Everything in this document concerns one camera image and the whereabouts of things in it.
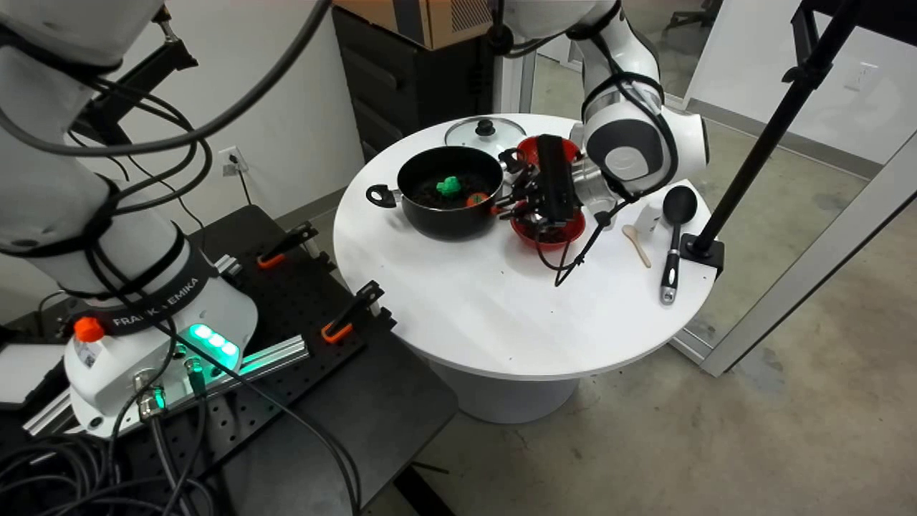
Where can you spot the red bowl with dark contents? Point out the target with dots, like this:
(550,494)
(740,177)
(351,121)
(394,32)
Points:
(542,233)

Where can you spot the black cooking pot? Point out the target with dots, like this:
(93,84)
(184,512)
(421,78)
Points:
(426,211)

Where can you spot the orange-black clamp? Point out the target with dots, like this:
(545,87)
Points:
(343,325)
(292,242)

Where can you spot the black tripod stand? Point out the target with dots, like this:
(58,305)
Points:
(818,32)

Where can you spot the cardboard box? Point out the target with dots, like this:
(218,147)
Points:
(431,24)

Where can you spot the orange toy tomato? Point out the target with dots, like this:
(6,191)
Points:
(477,200)

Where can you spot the green toy broccoli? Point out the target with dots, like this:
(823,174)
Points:
(449,188)

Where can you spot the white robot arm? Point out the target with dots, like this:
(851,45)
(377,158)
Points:
(139,273)

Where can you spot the glass pot lid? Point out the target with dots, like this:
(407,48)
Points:
(486,134)

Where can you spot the white emergency stop box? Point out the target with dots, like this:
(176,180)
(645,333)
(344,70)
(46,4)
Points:
(108,368)

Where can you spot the wall power outlet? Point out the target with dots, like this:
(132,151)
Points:
(234,161)

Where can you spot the black plastic ladle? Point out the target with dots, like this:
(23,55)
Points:
(676,207)

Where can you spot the empty red bowl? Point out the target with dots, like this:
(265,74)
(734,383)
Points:
(549,154)

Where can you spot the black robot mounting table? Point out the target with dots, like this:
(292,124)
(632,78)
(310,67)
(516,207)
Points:
(274,446)

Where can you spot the white round table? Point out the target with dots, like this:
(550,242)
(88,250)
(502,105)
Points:
(487,313)

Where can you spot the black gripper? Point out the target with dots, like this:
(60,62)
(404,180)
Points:
(549,194)

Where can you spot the black cabinet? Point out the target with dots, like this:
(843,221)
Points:
(400,84)

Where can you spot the small wooden spoon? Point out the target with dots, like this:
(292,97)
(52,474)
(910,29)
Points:
(636,246)

